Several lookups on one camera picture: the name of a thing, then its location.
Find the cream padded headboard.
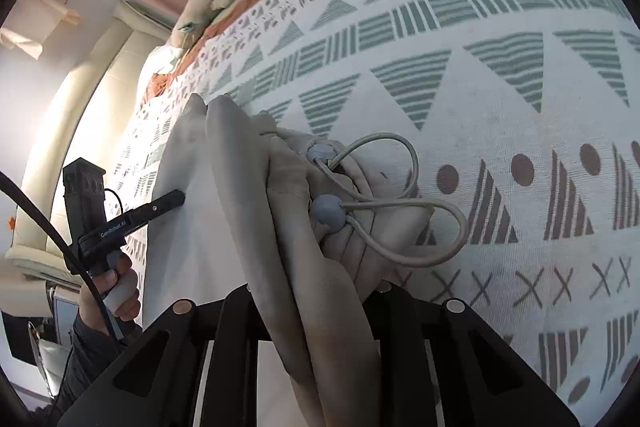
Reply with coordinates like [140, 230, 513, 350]
[7, 2, 173, 278]

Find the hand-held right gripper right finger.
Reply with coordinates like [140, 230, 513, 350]
[362, 282, 583, 427]

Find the person's left hand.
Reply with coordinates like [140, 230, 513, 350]
[77, 252, 143, 333]

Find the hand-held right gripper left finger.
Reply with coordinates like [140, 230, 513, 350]
[59, 284, 271, 427]

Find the beige jacket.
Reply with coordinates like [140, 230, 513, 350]
[142, 93, 471, 427]

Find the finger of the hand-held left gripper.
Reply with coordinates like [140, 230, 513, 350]
[142, 189, 187, 220]

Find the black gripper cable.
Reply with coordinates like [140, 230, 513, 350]
[0, 171, 128, 343]

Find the person's left forearm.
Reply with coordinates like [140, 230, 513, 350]
[45, 312, 143, 427]

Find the patterned blanket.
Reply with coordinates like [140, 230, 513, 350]
[107, 0, 640, 418]

